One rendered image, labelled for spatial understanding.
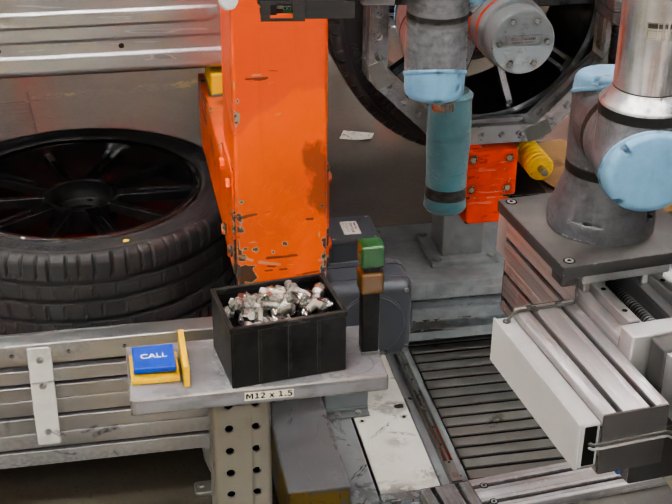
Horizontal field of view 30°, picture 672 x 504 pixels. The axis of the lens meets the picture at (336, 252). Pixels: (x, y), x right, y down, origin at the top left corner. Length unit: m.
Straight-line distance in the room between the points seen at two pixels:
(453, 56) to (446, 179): 1.04
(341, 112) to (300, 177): 2.26
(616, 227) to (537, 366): 0.24
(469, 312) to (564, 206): 1.14
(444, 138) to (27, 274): 0.85
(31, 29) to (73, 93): 2.09
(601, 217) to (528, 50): 0.78
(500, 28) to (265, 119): 0.56
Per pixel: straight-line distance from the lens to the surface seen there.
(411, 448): 2.57
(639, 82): 1.56
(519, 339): 1.70
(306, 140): 2.12
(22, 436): 2.47
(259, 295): 2.10
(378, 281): 2.09
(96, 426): 2.46
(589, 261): 1.72
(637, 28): 1.55
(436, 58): 1.51
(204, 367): 2.14
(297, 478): 2.40
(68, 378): 2.40
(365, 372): 2.12
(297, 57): 2.07
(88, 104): 4.54
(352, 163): 4.00
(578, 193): 1.76
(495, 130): 2.67
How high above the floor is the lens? 1.61
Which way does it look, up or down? 28 degrees down
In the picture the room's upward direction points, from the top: 1 degrees clockwise
